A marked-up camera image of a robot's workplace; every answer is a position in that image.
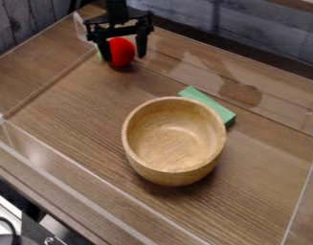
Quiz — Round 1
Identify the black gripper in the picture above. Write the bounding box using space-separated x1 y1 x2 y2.
83 9 154 62

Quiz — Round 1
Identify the red plush fruit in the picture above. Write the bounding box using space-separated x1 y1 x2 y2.
107 37 136 68

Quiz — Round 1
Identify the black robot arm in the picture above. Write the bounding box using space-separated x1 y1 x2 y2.
83 0 156 61

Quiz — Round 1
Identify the green rectangular block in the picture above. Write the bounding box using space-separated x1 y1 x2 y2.
178 86 237 128

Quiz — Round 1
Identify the wooden bowl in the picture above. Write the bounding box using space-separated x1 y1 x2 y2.
122 97 227 187

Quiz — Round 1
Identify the black metal bracket with screw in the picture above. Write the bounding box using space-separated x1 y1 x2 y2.
20 214 94 245

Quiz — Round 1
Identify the black cable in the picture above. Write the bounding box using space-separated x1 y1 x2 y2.
0 215 22 245

